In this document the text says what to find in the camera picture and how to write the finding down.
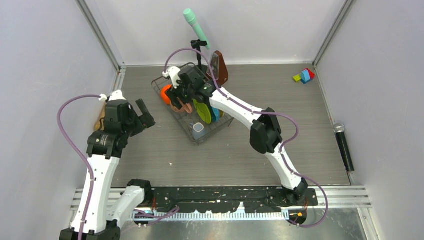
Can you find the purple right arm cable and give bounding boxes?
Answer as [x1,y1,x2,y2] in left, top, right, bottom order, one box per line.
[163,47,329,229]

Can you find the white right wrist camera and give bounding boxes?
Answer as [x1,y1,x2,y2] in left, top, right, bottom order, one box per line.
[162,66,182,89]

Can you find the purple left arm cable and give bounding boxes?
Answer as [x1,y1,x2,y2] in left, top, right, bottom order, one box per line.
[56,94,180,240]

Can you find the colourful toy blocks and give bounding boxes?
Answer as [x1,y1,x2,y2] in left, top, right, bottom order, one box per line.
[292,68,316,85]

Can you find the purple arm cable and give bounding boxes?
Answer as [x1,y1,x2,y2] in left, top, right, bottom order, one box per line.
[56,94,180,240]
[163,47,329,229]

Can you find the dark wire dish rack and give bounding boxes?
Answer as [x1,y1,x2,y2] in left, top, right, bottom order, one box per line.
[151,76,234,145]

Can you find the pink floral mug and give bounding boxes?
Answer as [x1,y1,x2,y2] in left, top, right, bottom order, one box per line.
[170,99,193,114]

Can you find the grey ceramic mug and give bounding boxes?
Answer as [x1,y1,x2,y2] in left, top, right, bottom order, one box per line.
[189,122,207,141]

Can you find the blue polka dot plate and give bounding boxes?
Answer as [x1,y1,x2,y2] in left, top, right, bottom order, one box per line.
[210,107,221,123]

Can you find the black handheld microphone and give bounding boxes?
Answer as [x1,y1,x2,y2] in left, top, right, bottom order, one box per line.
[333,123,355,172]

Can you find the brown wooden metronome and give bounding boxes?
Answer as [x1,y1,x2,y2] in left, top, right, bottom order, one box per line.
[209,50,229,87]

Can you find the wooden rolling pin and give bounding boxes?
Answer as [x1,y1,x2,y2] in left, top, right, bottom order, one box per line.
[94,105,106,131]

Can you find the orange bowl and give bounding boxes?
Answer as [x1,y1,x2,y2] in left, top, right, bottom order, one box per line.
[160,84,173,106]

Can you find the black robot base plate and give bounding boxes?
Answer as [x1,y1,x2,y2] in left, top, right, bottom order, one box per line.
[138,186,319,214]

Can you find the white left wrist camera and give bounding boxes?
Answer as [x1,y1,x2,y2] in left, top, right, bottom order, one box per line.
[98,89,127,103]

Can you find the lime green plate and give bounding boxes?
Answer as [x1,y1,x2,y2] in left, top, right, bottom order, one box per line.
[193,99,212,124]

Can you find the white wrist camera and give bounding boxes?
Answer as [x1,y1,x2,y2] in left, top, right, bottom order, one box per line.
[98,89,127,103]
[162,66,182,89]

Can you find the black microphone stand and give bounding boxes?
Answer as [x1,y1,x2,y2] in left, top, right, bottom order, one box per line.
[190,39,208,74]

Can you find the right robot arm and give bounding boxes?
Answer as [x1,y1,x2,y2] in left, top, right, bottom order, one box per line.
[162,66,308,205]

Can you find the mint green microphone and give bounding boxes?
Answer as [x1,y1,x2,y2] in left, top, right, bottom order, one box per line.
[183,8,210,50]

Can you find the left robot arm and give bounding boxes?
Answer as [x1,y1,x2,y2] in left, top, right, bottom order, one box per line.
[59,97,155,240]

